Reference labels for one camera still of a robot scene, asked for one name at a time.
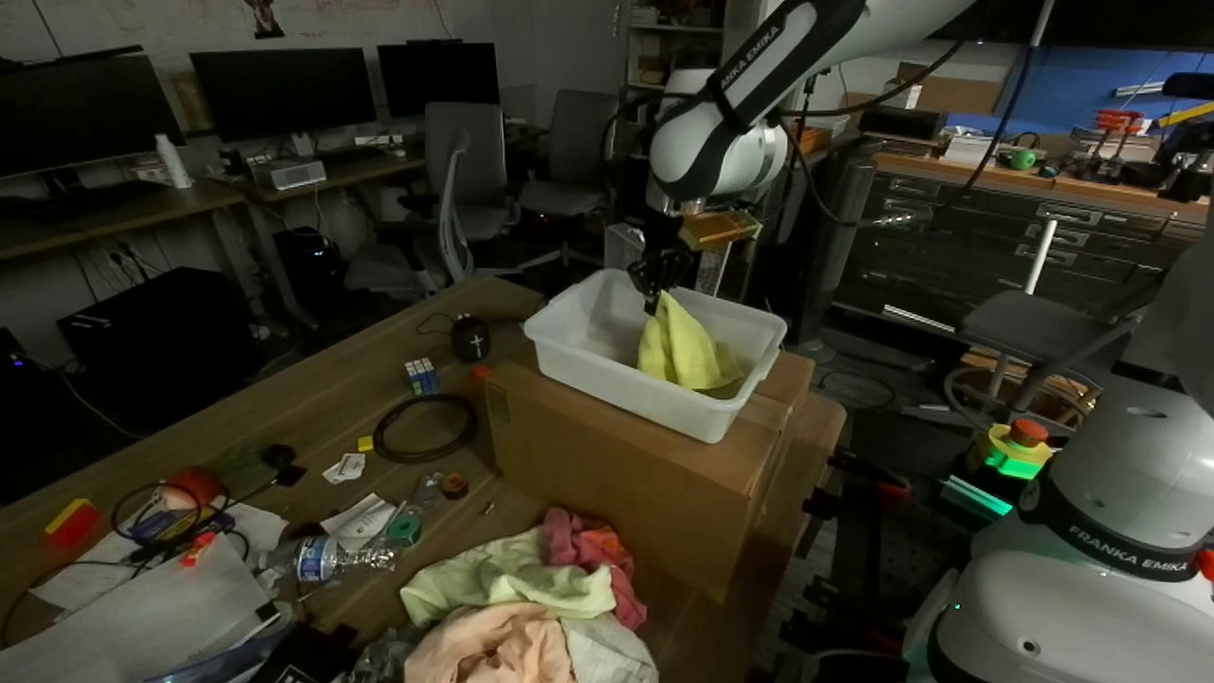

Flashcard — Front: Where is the grey office chair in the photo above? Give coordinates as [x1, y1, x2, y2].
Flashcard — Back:
[416, 99, 518, 288]
[516, 89, 625, 250]

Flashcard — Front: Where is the tall cardboard box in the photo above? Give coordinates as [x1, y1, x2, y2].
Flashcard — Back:
[718, 386, 855, 683]

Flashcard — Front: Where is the white towel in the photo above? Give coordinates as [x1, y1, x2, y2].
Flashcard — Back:
[555, 608, 663, 683]

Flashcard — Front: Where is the white flat device box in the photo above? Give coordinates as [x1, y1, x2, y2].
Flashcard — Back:
[266, 157, 335, 196]

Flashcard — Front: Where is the yellow towel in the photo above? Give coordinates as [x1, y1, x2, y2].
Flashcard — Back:
[632, 288, 752, 397]

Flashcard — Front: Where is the pink towel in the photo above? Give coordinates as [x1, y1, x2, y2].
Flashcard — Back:
[539, 506, 653, 635]

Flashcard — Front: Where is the white plastic basket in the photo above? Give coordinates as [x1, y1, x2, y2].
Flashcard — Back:
[518, 262, 793, 447]

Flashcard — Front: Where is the clear plastic bottle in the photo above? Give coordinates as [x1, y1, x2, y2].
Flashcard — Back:
[257, 526, 354, 589]

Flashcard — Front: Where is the pale green towel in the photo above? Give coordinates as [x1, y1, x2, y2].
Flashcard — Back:
[397, 525, 625, 635]

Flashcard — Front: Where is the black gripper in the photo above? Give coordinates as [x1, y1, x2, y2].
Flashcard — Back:
[639, 238, 703, 320]

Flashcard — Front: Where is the crumpled clear plastic bag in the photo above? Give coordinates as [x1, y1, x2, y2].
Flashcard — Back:
[347, 627, 412, 683]

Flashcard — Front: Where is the black metal stand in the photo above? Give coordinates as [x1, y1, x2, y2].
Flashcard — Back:
[774, 447, 933, 683]

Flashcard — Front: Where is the black cable ring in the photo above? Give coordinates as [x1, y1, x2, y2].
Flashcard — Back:
[368, 392, 481, 465]

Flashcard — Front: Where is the white shelf unit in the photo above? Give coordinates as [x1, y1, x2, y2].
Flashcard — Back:
[622, 0, 737, 94]

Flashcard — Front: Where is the green lit device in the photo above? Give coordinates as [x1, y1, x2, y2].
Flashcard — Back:
[938, 469, 1019, 525]

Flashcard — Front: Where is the gold wrist camera bar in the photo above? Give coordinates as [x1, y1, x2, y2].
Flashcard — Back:
[674, 204, 766, 253]

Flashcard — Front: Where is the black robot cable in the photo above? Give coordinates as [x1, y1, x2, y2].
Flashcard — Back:
[774, 0, 1060, 233]

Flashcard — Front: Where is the large black bag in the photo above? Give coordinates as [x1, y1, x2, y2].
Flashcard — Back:
[52, 262, 274, 441]

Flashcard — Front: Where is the blue board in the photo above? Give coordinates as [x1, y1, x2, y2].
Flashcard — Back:
[999, 47, 1214, 138]

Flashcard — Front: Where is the small white wrapper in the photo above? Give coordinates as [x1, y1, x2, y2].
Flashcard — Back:
[319, 453, 373, 490]

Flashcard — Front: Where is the dark wall-mounted fixture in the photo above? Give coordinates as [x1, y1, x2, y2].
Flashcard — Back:
[243, 0, 288, 42]

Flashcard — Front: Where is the grey stool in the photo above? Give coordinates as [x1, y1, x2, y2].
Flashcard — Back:
[957, 218, 1133, 376]

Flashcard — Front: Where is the small brown carton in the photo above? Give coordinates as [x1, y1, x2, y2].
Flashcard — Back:
[903, 73, 1008, 120]

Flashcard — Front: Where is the clear bag with white label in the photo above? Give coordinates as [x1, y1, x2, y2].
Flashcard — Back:
[316, 474, 453, 562]

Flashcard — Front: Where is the Rubik's cube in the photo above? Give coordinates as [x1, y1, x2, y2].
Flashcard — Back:
[402, 352, 444, 397]

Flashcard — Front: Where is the dark drawer cabinet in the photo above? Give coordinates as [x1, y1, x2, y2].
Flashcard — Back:
[828, 168, 1200, 336]

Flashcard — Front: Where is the black computer monitor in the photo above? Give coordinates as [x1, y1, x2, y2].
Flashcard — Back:
[0, 47, 186, 182]
[376, 34, 505, 125]
[186, 47, 382, 144]

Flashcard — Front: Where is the peach orange towel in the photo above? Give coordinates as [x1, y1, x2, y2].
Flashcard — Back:
[397, 601, 584, 683]

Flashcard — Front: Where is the red emergency stop button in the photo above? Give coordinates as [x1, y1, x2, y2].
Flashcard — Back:
[981, 412, 1064, 484]

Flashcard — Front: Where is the white plastic bottle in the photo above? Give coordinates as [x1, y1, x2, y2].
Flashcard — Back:
[152, 129, 199, 196]

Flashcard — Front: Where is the wooden workbench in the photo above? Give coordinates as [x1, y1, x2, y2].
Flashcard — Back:
[857, 144, 1211, 238]

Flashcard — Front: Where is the large white paper sheet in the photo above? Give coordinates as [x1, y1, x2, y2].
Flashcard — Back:
[0, 506, 300, 683]

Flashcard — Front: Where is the red capped container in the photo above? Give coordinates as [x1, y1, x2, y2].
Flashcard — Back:
[109, 465, 239, 554]

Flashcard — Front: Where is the red and yellow block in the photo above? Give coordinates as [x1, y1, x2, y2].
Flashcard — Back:
[42, 492, 109, 562]

